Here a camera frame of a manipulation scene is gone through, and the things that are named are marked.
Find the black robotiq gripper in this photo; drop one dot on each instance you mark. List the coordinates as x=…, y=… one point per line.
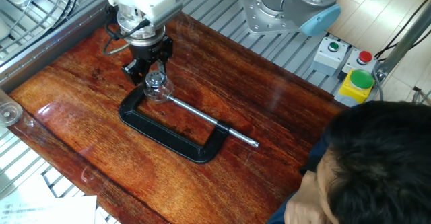
x=146, y=53

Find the small silver jar lid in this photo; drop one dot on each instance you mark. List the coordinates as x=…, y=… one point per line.
x=156, y=78

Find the black C-clamp with steel screw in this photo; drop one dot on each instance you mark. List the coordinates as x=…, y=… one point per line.
x=161, y=136

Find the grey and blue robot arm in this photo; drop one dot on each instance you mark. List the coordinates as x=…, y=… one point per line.
x=316, y=19

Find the small clear glass jar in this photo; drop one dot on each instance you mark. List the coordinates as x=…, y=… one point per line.
x=158, y=94

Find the person right hand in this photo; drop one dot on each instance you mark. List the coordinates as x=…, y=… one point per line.
x=306, y=207

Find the glossy brown wooden board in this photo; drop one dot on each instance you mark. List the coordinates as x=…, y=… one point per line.
x=235, y=82

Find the grey box with green button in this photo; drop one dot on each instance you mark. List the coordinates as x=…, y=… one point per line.
x=328, y=57

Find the white printed paper sheets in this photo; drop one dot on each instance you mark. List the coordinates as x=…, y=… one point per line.
x=50, y=210

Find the person body in navy jacket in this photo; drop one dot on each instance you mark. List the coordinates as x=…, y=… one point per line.
x=313, y=153

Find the yellow box with green button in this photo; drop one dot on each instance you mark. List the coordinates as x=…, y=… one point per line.
x=357, y=86

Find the grey box with red button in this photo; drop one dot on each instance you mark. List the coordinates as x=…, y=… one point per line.
x=362, y=61

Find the person head with black hair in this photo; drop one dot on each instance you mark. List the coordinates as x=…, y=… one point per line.
x=380, y=163

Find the grey aluminium rail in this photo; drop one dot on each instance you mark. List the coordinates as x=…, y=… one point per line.
x=50, y=45

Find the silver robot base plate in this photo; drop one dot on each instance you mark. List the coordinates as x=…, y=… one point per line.
x=256, y=19

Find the aluminium profile post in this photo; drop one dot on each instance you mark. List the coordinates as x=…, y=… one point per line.
x=404, y=42

